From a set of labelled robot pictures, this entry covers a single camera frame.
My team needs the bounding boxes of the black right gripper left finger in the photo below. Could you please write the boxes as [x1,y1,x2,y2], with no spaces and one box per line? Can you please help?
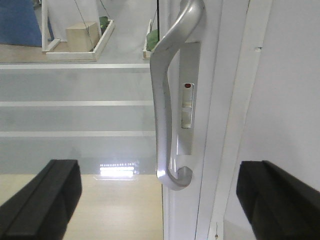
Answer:
[0,159,82,240]

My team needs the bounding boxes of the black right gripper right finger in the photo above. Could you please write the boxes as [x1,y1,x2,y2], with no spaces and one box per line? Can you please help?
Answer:
[236,160,320,240]

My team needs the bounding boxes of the white framed sliding glass door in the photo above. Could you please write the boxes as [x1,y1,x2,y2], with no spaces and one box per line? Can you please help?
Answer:
[0,0,248,240]

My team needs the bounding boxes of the silver door handle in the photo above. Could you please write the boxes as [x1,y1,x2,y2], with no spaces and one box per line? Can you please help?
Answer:
[150,0,205,191]

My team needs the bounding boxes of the wooden block behind glass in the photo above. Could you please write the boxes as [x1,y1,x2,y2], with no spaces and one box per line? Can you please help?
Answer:
[65,21,100,53]

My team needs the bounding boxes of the blue panel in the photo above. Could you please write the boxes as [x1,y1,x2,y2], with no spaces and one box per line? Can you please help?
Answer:
[0,0,42,47]

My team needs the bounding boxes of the green sandbag behind glass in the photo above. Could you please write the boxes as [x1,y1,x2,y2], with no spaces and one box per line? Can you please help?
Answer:
[146,29,159,52]

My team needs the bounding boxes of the white wooden base frame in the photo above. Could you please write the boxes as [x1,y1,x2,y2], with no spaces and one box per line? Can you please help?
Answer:
[41,0,115,62]

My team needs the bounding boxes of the white fixed door frame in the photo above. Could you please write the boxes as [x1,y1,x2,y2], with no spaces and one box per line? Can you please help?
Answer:
[195,0,272,240]

